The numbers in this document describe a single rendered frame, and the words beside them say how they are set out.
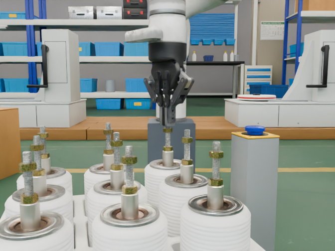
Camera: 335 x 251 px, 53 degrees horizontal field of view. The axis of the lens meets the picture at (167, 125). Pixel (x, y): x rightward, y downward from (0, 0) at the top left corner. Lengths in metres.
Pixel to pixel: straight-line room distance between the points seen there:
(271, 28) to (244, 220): 6.60
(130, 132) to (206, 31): 4.37
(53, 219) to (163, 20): 0.39
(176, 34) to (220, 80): 8.33
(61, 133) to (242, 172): 1.98
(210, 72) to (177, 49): 8.29
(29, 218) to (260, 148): 0.44
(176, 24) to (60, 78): 2.07
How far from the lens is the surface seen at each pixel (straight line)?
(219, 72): 8.96
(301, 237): 1.03
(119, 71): 8.91
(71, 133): 2.53
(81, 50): 5.30
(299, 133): 2.63
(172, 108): 0.66
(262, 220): 0.73
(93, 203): 0.54
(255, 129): 0.69
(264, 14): 7.00
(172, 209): 0.56
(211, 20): 6.61
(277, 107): 2.64
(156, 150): 0.99
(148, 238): 0.42
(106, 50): 5.24
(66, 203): 0.53
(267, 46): 6.94
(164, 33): 0.64
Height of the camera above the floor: 0.42
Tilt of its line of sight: 7 degrees down
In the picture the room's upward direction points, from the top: straight up
